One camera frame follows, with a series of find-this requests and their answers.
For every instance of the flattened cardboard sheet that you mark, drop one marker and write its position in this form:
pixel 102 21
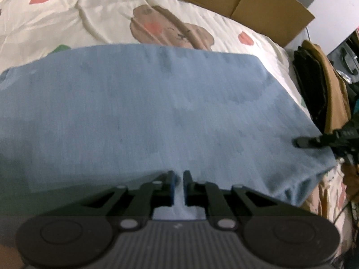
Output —
pixel 266 14

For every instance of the folded brown garment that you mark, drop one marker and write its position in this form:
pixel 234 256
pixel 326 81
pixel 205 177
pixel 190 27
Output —
pixel 333 89

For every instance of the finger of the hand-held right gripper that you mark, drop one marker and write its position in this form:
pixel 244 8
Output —
pixel 305 142

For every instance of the person's right hand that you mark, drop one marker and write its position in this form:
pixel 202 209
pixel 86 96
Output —
pixel 350 179

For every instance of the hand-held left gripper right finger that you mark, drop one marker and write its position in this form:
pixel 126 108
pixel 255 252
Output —
pixel 186 187

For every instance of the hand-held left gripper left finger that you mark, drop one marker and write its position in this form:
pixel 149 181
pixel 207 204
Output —
pixel 171 190

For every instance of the light blue denim pants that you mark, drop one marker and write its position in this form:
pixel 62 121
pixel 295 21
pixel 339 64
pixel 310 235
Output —
pixel 140 112

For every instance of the black garment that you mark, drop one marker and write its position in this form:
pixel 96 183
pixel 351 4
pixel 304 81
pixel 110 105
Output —
pixel 352 98

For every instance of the cream bear print bed sheet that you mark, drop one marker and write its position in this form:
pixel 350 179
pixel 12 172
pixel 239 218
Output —
pixel 98 14

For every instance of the folded dark patterned garment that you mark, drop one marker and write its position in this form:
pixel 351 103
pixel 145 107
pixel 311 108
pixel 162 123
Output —
pixel 311 89

